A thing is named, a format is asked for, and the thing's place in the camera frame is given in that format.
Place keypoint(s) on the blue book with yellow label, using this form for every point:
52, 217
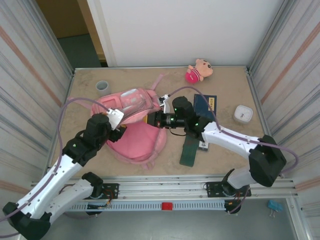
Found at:
200, 105

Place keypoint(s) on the pink school backpack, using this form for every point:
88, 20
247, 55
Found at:
140, 140

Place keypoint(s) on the dark green pencil case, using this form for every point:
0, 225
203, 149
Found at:
188, 155

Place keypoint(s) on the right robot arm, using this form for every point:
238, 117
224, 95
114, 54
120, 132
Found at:
225, 137

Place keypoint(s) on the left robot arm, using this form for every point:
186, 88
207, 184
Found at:
50, 185

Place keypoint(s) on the pink plush pig toy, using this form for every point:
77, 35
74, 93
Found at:
197, 72

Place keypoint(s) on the white square clock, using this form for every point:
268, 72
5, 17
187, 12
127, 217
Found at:
243, 114

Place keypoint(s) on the blue binder clip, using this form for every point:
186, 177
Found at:
274, 205

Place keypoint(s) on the brown wooden door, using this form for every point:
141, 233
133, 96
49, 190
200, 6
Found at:
62, 17

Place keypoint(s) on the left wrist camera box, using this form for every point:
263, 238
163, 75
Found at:
115, 117

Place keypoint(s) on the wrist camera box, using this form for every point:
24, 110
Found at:
165, 102
115, 117

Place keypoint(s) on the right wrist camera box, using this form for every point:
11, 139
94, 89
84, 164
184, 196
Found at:
165, 102

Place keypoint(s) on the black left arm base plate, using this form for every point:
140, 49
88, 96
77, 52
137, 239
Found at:
112, 190

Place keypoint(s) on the aluminium mounting rail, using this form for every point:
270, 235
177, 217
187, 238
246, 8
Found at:
160, 186

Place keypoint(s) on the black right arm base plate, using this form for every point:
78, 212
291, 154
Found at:
215, 188

